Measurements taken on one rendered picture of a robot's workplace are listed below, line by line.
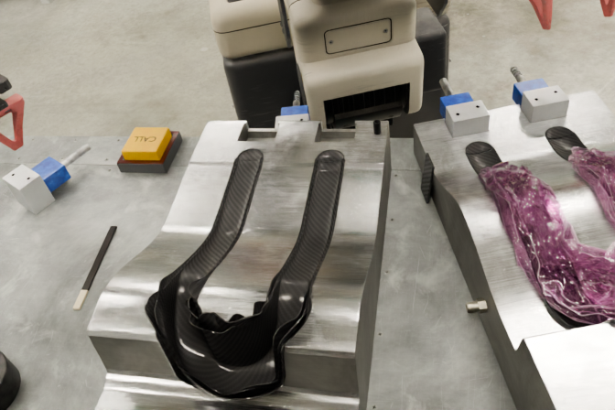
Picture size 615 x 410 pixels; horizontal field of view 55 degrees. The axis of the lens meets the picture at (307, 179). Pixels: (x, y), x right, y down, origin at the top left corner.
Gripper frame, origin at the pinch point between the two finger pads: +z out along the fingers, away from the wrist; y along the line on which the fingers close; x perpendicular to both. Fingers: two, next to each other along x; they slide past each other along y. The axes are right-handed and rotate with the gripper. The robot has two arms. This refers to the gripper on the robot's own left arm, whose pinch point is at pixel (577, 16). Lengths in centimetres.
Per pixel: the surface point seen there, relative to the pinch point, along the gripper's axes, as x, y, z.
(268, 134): 11.1, -40.2, 8.7
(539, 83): 9.8, -1.0, 9.3
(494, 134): 4.3, -10.2, 13.7
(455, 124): 4.3, -15.4, 11.3
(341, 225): -8.4, -33.8, 17.0
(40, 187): 15, -75, 10
